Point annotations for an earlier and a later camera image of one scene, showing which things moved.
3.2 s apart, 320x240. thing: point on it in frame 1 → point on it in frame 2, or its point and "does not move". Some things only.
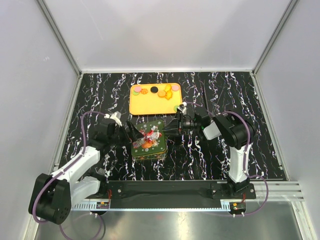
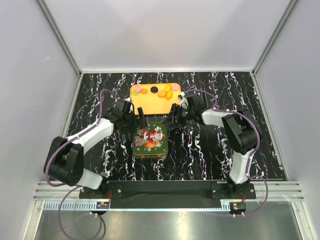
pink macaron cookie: [137, 89] does not move
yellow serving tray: [155, 99] does not move
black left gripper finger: [133, 133] → [143, 122]
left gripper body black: [120, 137] → [130, 123]
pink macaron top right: [175, 88] does not move
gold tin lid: [153, 141] does not move
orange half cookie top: [168, 88] does not move
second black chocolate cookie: [154, 89] does not move
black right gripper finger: [172, 129] → [173, 116]
